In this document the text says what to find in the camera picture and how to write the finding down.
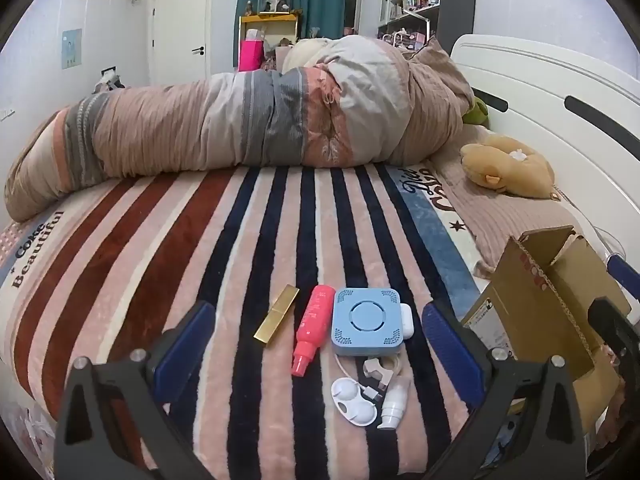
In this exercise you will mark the small white pump bottle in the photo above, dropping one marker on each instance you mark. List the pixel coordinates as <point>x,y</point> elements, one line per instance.
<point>393,402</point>

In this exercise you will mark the black and white object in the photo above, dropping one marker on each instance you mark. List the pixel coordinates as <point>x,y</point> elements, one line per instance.
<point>107,80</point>

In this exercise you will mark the white bed headboard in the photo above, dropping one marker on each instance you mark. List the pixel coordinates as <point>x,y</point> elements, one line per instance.
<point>550,85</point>

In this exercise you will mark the gold lipstick tube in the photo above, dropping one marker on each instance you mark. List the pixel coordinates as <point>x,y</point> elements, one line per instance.
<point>276,316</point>

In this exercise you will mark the rolled striped comforter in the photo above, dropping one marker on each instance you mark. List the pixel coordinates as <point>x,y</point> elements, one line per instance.
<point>200,120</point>

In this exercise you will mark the brown plush toy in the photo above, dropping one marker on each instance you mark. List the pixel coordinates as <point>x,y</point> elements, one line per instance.
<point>510,167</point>

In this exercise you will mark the light blue wall poster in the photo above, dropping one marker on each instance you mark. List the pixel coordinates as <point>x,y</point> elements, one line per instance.
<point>71,48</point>

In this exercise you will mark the cardboard box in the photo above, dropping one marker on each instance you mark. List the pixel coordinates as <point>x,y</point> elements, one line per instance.
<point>540,300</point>

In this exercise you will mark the pink ribbed bed cover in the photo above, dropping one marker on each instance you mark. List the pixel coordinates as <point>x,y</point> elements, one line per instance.
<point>500,220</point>

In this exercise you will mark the dark grey cabinet panel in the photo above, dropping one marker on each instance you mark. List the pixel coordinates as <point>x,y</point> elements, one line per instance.
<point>456,5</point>

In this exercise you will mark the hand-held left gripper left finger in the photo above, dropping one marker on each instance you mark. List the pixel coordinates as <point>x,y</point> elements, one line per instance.
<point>185,350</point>

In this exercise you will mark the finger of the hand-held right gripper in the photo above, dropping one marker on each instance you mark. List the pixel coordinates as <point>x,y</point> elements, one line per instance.
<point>607,317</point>
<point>624,272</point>

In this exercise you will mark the pink bag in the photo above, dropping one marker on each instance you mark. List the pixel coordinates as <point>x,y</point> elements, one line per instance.
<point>250,55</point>

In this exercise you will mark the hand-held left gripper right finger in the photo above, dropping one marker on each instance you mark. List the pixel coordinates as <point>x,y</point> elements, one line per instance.
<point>450,347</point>

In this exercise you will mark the pink spray bottle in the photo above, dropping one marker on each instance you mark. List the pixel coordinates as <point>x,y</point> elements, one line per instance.
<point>312,327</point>

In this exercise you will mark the yellow shelf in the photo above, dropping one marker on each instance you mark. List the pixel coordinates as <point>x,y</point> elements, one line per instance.
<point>270,18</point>

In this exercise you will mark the striped plush blanket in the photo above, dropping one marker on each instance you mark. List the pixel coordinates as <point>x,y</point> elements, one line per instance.
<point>165,260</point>

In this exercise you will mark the cluttered bookshelf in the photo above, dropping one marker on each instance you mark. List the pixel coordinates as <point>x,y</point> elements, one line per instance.
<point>412,0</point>

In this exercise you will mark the person's right hand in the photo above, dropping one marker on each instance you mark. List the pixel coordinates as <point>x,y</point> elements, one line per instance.
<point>616,412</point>

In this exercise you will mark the blue square device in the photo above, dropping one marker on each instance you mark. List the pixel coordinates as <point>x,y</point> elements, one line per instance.
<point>367,322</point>

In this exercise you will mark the white contact lens case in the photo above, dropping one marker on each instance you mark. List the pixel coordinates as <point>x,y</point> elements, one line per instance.
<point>352,402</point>

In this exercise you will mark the window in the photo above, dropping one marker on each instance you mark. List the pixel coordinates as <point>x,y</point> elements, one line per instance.
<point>352,5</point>

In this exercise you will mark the white door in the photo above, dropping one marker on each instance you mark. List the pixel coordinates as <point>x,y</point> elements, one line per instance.
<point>177,30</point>

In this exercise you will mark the beige plastic clip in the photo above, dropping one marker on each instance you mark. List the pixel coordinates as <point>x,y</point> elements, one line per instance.
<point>376,367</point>

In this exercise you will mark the cream plush pillow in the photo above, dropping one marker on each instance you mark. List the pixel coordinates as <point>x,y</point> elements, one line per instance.
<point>305,55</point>

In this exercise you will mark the green plush toy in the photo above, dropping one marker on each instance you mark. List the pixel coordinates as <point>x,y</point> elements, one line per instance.
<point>477,112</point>

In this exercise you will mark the white earbud case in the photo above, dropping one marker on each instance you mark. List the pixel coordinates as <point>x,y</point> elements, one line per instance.
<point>407,322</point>

